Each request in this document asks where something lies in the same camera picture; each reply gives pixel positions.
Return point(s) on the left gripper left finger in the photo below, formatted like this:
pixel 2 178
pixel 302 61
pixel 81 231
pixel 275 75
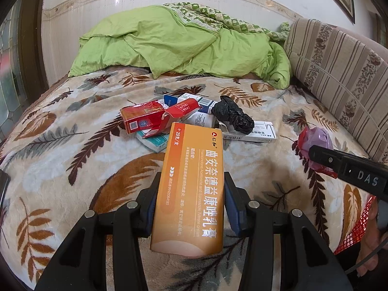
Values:
pixel 79 263

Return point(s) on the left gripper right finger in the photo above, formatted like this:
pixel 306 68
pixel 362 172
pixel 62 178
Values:
pixel 306 261

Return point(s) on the purple snack wrapper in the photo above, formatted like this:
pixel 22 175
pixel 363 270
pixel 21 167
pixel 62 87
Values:
pixel 315 136

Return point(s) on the long white medicine box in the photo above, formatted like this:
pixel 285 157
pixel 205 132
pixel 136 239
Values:
pixel 263 132

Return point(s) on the orange medicine box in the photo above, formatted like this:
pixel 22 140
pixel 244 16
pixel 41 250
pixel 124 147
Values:
pixel 189 213

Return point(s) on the teal and white box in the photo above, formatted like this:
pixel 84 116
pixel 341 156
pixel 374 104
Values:
pixel 156 143

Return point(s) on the black plastic bag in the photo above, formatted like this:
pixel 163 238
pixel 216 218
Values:
pixel 226 110

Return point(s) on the red cigarette box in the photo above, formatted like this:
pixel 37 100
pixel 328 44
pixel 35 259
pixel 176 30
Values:
pixel 154 118

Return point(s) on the red plastic basket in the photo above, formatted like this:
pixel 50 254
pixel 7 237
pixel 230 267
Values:
pixel 358 231

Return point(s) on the striped floral bolster cushion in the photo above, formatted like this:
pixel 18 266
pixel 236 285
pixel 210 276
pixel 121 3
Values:
pixel 347 75

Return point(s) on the leaf-patterned bed blanket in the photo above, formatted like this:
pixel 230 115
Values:
pixel 70 152

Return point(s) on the green quilt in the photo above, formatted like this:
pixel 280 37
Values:
pixel 186 38

